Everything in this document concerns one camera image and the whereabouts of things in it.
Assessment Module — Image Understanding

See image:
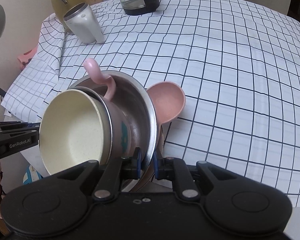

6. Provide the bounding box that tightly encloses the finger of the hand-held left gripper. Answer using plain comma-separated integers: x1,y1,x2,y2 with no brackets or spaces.
0,121,42,130
0,129,40,143

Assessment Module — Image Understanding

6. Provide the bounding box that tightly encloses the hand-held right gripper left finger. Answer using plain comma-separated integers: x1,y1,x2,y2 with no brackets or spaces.
57,147,142,202

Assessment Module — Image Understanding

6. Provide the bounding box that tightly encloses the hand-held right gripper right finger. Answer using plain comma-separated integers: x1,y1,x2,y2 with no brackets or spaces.
153,152,235,202

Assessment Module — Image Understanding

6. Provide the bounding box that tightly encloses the large white plate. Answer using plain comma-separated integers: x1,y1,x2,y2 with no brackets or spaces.
120,126,174,193

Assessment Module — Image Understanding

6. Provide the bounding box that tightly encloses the pink handled bowl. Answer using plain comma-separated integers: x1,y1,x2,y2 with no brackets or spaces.
83,58,134,164

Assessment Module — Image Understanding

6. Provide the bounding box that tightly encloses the cream bowl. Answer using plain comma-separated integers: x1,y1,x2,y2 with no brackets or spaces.
39,89,113,176

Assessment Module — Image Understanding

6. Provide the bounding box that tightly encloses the stainless steel bowl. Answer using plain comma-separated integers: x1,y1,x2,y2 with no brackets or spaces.
68,70,157,180

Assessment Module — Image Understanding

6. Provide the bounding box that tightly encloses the pink bear-shaped plate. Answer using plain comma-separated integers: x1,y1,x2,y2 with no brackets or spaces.
146,81,186,140

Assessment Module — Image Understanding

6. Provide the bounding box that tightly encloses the blue white container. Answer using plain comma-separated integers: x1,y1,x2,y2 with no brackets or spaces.
22,164,43,185

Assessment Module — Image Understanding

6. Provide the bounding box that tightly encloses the pink plastic stool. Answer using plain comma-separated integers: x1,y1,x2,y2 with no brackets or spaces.
17,45,39,70

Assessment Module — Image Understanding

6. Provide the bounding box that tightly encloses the white checked tablecloth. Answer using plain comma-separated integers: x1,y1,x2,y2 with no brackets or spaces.
1,0,300,208

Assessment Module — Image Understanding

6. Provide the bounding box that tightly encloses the white steel-lined cup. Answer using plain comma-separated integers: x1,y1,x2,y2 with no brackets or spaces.
63,2,105,44

